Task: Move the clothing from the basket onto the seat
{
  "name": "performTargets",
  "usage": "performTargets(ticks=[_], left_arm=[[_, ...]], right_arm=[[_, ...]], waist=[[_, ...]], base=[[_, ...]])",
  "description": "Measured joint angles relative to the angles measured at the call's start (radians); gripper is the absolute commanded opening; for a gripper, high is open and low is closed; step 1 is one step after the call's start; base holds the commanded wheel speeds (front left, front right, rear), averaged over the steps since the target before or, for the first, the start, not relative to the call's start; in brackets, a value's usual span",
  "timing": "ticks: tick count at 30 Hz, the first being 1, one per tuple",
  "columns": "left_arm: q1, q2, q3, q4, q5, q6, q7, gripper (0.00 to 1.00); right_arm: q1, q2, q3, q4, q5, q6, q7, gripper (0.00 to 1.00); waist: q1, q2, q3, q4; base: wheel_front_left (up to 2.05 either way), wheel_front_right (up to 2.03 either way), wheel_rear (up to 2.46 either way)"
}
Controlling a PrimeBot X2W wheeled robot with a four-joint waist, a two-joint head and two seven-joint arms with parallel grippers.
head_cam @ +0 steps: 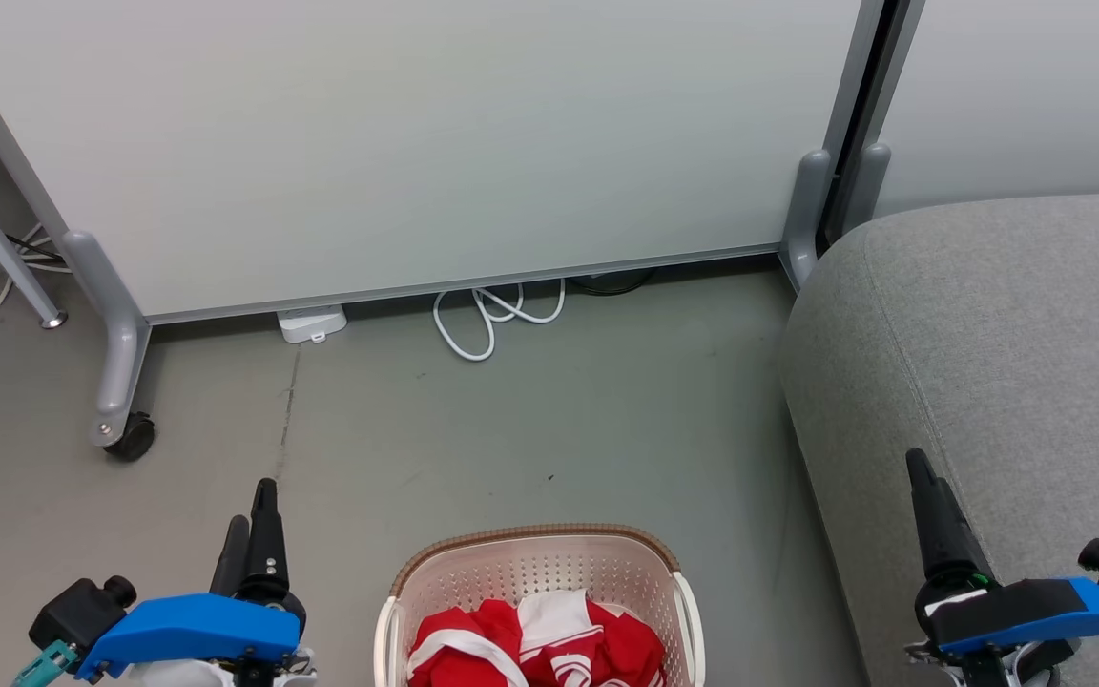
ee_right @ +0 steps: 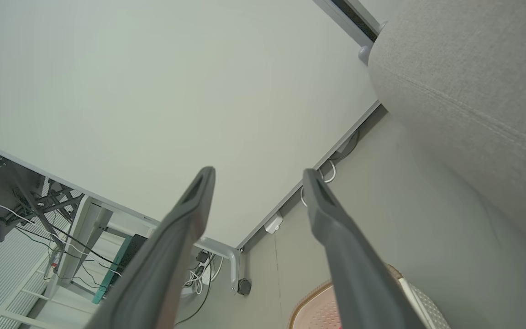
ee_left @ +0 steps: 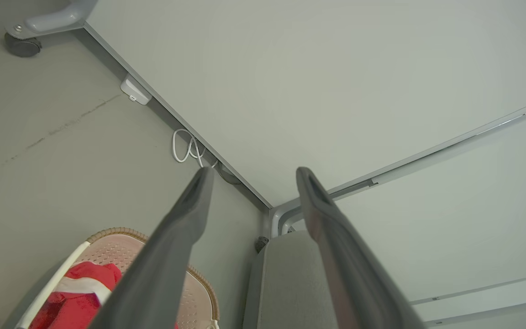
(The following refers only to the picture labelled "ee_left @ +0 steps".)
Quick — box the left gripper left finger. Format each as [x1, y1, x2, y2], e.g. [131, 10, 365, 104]
[89, 167, 215, 329]

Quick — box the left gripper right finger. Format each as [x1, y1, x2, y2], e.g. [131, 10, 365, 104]
[296, 167, 428, 329]

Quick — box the red garment with white band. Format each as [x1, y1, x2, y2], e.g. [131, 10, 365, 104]
[29, 261, 122, 329]

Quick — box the beige perforated laundry basket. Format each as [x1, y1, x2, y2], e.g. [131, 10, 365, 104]
[14, 227, 220, 329]

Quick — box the grey upright partition foot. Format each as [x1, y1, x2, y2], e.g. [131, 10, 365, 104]
[268, 197, 300, 238]
[280, 208, 307, 236]

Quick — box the narrow white partition panel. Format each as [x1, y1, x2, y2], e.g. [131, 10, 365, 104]
[286, 98, 526, 329]

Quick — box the large white partition panel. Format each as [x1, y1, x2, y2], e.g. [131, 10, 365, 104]
[83, 0, 526, 211]

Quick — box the grey table leg with caster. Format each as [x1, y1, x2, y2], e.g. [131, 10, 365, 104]
[5, 0, 97, 41]

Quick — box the black floor cable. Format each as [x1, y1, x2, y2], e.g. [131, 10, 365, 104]
[217, 164, 245, 186]

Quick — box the white looped cable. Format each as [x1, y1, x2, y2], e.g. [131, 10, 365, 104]
[172, 129, 220, 169]

